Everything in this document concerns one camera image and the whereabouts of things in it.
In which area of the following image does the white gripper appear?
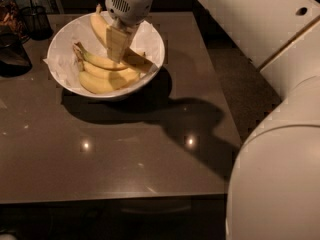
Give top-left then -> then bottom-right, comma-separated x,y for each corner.
105,0 -> 153,63

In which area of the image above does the large yellow front banana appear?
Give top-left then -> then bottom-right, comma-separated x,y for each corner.
90,4 -> 108,48

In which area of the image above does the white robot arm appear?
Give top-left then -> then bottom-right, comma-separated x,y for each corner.
198,0 -> 320,240

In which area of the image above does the green-stemmed yellow banana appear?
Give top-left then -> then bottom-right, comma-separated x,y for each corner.
73,42 -> 126,71

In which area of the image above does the yellow banana middle right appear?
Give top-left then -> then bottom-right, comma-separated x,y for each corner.
83,62 -> 140,80

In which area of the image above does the white bowl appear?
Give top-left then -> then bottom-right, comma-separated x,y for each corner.
46,11 -> 165,100

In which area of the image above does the yellow banana lower left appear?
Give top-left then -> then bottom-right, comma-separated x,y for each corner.
79,71 -> 140,94

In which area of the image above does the white paper bowl liner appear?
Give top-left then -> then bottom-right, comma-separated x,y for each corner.
46,14 -> 165,100

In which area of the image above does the black mesh pen cup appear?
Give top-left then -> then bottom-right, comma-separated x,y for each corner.
21,6 -> 53,40

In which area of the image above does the glass jar with snacks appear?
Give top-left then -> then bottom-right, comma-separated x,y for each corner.
0,0 -> 29,43

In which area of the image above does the dark glass pot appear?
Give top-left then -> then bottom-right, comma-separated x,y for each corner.
0,33 -> 32,77

